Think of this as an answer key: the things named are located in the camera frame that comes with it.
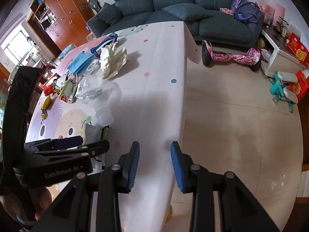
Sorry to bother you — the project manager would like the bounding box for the green white cable box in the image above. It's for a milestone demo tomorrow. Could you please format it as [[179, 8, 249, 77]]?
[[59, 80, 77, 104]]

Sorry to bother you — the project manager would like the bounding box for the blue face mask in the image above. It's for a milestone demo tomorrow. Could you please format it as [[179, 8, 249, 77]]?
[[67, 51, 95, 74]]

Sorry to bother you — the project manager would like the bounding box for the white paper bag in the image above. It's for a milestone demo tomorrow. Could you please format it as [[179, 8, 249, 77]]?
[[99, 41, 128, 80]]

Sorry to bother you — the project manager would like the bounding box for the left hand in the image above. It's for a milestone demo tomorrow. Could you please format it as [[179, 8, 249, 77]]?
[[1, 187, 52, 221]]

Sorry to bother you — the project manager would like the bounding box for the yellow candy wrapper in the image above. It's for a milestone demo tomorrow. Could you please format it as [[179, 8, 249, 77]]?
[[41, 95, 52, 119]]

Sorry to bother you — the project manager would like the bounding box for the clear plastic bag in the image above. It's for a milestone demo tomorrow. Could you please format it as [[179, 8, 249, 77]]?
[[76, 75, 122, 127]]

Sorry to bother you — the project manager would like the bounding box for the red snack packet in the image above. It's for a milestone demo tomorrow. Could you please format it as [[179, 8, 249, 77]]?
[[43, 73, 60, 96]]

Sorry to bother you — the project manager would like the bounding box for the cartoon printed tablecloth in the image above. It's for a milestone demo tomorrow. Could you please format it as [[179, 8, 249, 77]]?
[[25, 21, 202, 232]]

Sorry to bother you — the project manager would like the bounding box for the blue snack wrapper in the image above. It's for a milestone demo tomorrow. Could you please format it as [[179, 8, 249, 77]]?
[[90, 32, 118, 58]]

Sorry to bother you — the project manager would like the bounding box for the wooden wardrobe cabinet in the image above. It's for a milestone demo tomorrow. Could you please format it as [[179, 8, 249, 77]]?
[[27, 0, 94, 59]]

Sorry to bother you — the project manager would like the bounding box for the pink camouflage hoverboard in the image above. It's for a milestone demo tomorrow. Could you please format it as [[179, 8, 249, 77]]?
[[202, 40, 261, 72]]

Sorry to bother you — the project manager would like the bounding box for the white tv stand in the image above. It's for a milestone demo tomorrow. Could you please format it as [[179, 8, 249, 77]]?
[[261, 25, 304, 77]]

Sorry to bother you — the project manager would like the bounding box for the dark teal sofa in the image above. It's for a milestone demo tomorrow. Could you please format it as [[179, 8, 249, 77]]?
[[87, 0, 264, 48]]

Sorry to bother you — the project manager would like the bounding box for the teal sofa cushion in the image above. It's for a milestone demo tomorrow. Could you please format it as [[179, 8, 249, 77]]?
[[162, 3, 213, 21]]

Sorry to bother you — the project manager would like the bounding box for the red gift box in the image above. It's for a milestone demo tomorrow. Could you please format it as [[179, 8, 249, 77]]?
[[288, 33, 309, 68]]

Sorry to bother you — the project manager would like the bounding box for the purple bag on sofa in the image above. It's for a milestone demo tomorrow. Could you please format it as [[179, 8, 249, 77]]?
[[230, 0, 259, 24]]

